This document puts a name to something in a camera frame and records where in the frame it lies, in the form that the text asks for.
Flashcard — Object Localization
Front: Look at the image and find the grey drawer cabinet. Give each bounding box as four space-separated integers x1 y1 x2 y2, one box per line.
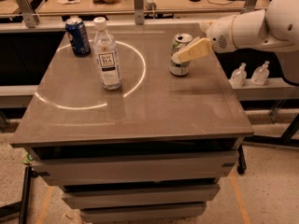
12 23 252 223

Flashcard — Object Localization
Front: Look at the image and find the clear tea plastic bottle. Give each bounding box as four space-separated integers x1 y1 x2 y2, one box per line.
93 17 121 91

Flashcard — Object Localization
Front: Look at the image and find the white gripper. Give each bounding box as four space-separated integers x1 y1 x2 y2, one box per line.
178 15 236 63

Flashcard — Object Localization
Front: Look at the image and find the white power strip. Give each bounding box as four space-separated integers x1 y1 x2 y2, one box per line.
144 0 156 10

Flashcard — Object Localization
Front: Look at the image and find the sanitizer bottle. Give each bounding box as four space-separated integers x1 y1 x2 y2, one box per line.
251 61 270 85
230 63 247 88

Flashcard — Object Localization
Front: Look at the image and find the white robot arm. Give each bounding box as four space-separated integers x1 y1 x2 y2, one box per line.
172 0 299 86

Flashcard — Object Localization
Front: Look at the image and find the blue pepsi can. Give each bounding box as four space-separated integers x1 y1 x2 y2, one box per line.
65 17 91 57

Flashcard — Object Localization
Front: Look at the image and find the right sanitizer bottle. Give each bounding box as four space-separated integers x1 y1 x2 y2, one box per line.
251 61 270 85

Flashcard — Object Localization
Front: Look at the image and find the left sanitizer bottle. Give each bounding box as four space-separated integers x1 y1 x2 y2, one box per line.
230 63 247 88

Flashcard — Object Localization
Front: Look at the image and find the left metal bracket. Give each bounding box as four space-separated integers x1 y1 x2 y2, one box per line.
16 0 39 28

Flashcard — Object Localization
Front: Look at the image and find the green white 7up can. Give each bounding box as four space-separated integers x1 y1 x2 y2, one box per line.
169 33 194 77

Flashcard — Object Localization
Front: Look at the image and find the middle metal bracket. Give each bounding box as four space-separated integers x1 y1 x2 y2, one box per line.
134 0 144 25

